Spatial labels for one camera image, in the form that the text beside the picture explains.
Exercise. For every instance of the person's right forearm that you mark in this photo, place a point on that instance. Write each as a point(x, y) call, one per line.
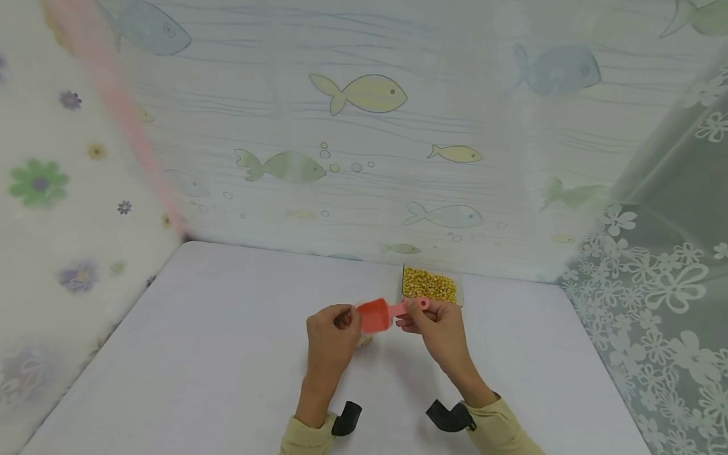
point(492, 420)

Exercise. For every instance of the person's right hand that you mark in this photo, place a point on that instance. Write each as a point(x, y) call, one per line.
point(443, 338)

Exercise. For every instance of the pile of yellow corn kernels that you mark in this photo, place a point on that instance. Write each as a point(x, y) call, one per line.
point(429, 284)

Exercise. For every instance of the small clear container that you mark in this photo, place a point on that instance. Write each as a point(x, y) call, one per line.
point(364, 341)

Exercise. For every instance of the person's left thumb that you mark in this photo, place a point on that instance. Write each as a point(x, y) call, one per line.
point(343, 308)

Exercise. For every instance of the black wrist band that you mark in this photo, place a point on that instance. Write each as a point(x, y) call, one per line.
point(347, 418)
point(449, 417)

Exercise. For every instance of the clear plastic box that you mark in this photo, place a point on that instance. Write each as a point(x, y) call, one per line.
point(461, 296)

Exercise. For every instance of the person's left fingers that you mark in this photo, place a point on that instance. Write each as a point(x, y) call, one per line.
point(350, 322)

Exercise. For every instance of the person's right thumb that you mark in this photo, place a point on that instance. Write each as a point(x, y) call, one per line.
point(414, 306)

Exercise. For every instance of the person's left forearm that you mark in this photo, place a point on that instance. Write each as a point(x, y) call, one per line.
point(313, 414)

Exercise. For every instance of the red plastic scoop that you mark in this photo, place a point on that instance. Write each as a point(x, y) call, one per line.
point(375, 316)

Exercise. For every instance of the person's right fingers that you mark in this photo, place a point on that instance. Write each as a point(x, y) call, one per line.
point(407, 323)

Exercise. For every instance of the person's left hand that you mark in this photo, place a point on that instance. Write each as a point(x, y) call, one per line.
point(327, 344)

